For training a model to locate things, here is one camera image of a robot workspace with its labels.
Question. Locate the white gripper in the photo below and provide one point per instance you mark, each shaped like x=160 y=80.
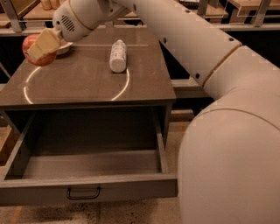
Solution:
x=65 y=21

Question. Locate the red apple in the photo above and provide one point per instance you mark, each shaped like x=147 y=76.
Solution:
x=34 y=54

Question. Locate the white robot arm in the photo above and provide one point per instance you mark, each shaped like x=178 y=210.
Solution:
x=229 y=157

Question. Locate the grey drawer cabinet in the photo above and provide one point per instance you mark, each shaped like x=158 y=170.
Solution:
x=82 y=77

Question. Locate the open grey top drawer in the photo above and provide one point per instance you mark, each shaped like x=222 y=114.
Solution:
x=120 y=150

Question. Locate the white bowl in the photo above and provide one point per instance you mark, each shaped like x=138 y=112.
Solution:
x=64 y=48

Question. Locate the wooden background table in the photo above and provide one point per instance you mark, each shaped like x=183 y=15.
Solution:
x=38 y=13

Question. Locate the white plastic bottle lying down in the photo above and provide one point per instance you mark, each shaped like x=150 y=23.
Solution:
x=117 y=60

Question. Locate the grey metal railing frame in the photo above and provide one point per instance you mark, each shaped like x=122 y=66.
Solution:
x=242 y=15

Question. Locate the black drawer handle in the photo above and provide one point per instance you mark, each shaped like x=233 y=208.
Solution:
x=83 y=193

